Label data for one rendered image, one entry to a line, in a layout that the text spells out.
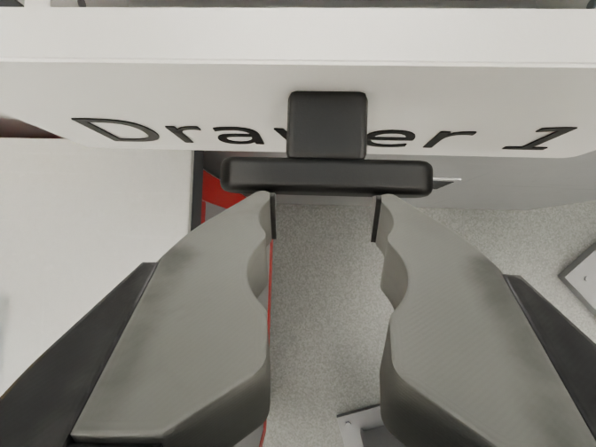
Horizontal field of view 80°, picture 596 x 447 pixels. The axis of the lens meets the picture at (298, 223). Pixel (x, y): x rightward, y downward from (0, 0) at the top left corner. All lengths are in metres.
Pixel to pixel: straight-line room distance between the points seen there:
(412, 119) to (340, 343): 0.95
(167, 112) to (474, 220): 1.03
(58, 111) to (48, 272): 0.18
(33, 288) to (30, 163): 0.10
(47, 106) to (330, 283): 0.92
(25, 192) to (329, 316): 0.85
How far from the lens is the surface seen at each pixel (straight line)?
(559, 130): 0.20
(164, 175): 0.30
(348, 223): 1.04
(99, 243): 0.32
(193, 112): 0.16
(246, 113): 0.16
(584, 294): 1.24
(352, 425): 1.14
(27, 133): 0.45
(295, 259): 1.03
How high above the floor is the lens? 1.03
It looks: 86 degrees down
